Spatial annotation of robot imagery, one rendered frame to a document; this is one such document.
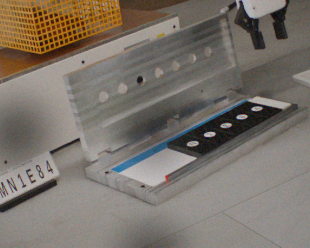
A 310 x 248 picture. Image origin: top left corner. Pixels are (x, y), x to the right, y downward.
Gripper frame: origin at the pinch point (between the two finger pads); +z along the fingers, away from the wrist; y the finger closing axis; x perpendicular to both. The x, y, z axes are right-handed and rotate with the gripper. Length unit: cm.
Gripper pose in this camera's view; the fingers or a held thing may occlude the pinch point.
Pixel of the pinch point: (269, 36)
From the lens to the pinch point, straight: 155.2
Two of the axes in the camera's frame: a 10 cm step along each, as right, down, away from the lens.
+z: 3.0, 9.2, 2.5
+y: 8.0, -3.8, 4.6
